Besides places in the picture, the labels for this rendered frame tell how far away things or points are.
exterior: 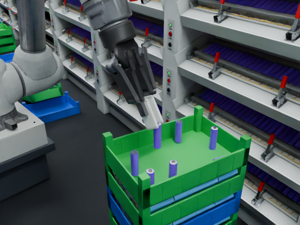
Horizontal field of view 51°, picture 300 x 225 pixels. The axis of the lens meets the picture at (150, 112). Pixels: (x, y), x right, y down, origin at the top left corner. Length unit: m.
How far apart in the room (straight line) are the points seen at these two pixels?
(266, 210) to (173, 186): 0.58
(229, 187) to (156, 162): 0.19
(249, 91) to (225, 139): 0.26
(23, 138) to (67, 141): 0.47
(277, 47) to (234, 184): 0.40
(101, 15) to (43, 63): 0.75
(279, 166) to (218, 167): 0.37
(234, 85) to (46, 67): 0.76
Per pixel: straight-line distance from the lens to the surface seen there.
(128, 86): 0.65
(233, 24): 1.07
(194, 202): 0.77
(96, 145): 1.74
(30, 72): 1.38
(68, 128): 1.92
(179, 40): 1.25
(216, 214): 0.87
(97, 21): 0.66
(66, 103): 2.21
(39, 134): 1.41
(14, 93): 1.38
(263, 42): 0.99
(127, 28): 0.65
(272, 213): 1.21
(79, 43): 2.25
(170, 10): 1.26
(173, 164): 0.69
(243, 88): 1.09
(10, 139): 1.36
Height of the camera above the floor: 0.97
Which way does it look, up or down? 28 degrees down
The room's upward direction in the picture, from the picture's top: straight up
